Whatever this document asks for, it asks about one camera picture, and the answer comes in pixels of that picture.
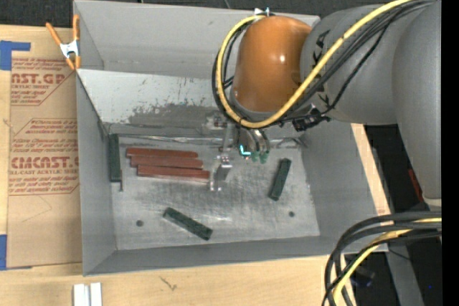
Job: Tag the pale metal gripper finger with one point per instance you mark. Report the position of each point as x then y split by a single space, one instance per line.
224 173
214 186

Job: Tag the red-brown flat block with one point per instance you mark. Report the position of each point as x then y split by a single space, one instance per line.
168 162
174 172
161 153

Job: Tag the dark green flat block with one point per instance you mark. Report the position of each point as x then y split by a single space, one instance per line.
114 157
280 179
187 223

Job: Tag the grey metal bin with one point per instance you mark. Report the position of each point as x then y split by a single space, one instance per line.
150 39

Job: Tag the brown cardboard board, red print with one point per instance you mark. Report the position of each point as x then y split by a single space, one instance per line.
43 218

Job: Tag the black cylinder on white bracket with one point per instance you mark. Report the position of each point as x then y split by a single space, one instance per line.
305 122

